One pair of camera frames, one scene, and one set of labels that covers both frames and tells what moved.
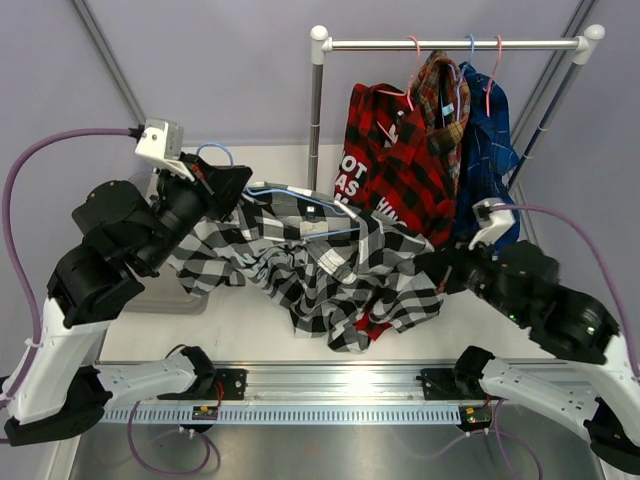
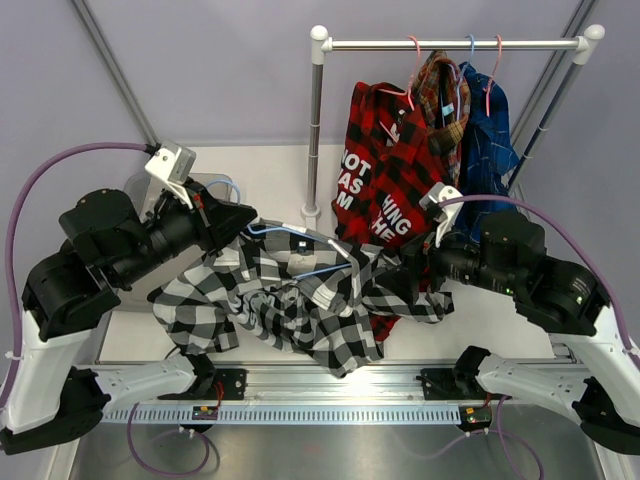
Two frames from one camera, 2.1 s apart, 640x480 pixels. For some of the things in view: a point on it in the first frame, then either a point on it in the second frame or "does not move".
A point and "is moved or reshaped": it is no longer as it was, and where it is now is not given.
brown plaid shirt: x=442 y=94 does not move
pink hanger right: x=487 y=89 does not move
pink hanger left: x=412 y=72 does not move
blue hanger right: x=460 y=75 does not move
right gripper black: x=447 y=265 → x=416 y=256
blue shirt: x=490 y=154 does not move
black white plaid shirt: x=346 y=272 is moved or reshaped
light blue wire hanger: x=304 y=197 → x=293 y=228
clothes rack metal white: x=321 y=45 does not move
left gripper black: x=224 y=184 → x=216 y=223
